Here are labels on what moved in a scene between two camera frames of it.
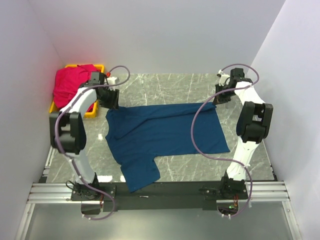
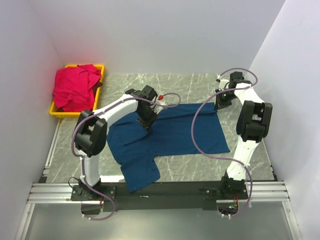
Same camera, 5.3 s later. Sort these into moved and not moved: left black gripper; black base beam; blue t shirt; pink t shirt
Moved: left black gripper
Not moved: pink t shirt; black base beam; blue t shirt
